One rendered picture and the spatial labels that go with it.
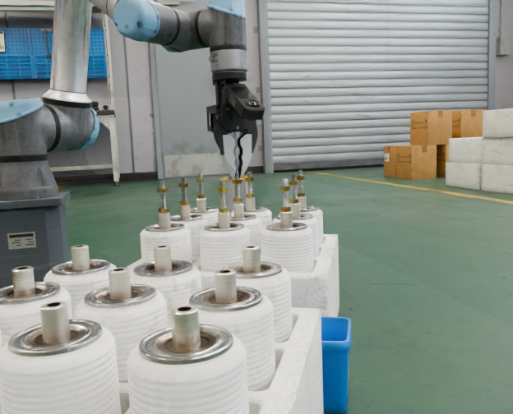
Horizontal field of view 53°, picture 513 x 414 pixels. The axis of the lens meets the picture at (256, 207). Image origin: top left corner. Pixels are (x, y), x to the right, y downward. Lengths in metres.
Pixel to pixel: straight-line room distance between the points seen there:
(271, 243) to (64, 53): 0.73
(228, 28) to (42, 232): 0.62
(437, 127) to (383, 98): 2.09
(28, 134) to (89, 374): 0.90
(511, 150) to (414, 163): 1.32
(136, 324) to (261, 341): 0.13
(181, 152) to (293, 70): 1.67
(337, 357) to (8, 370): 0.47
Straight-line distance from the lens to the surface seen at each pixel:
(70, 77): 1.38
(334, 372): 0.80
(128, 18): 1.03
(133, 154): 6.18
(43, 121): 1.32
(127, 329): 0.55
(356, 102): 6.75
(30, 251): 1.29
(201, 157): 6.23
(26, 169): 1.29
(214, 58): 1.09
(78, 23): 1.38
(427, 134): 4.89
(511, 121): 3.67
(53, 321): 0.48
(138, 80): 6.22
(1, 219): 1.29
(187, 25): 1.11
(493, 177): 3.80
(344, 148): 6.66
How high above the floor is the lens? 0.41
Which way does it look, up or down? 7 degrees down
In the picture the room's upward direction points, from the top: 2 degrees counter-clockwise
